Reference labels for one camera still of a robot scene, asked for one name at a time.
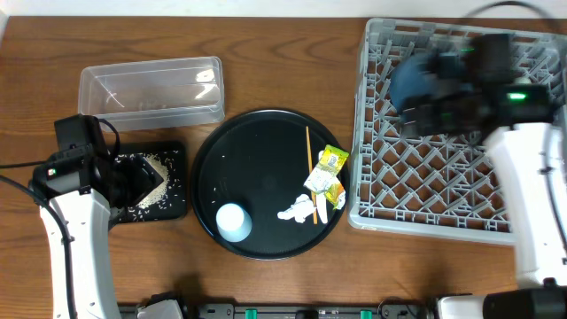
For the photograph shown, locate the light blue cup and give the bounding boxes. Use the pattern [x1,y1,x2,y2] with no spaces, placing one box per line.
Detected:
[215,203,252,243]

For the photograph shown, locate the green yellow snack wrapper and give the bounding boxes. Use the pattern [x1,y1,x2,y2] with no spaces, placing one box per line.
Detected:
[304,144,349,193]

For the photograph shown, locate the orange green torn wrapper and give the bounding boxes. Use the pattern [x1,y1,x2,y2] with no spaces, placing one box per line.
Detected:
[324,177,346,209]

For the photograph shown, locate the white tissue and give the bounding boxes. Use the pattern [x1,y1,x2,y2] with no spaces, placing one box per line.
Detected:
[277,194,316,223]

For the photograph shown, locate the white plastic spoon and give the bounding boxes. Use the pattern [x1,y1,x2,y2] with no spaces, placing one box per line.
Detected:
[313,164,330,224]

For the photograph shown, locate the wooden chopstick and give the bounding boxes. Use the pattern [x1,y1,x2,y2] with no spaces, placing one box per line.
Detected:
[305,126,319,225]

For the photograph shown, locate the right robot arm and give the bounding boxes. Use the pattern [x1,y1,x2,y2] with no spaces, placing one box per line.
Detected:
[391,34,566,318]

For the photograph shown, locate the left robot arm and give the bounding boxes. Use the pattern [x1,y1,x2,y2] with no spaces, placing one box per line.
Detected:
[28,114,164,318]

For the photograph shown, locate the grey dishwasher rack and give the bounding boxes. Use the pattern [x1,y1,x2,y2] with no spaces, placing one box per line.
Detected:
[346,17,567,247]

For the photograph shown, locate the pile of rice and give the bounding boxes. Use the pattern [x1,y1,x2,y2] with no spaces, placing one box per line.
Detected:
[117,150,187,223]

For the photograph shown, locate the black rectangular tray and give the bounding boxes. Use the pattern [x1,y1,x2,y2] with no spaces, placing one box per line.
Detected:
[109,141,188,227]

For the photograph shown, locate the clear plastic bin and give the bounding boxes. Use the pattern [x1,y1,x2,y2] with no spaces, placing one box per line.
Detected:
[78,57,225,131]

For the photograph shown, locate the round black serving tray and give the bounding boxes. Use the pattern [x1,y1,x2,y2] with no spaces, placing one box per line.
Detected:
[190,109,343,260]

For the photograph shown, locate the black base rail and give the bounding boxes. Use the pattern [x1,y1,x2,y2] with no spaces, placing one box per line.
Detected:
[119,300,435,319]

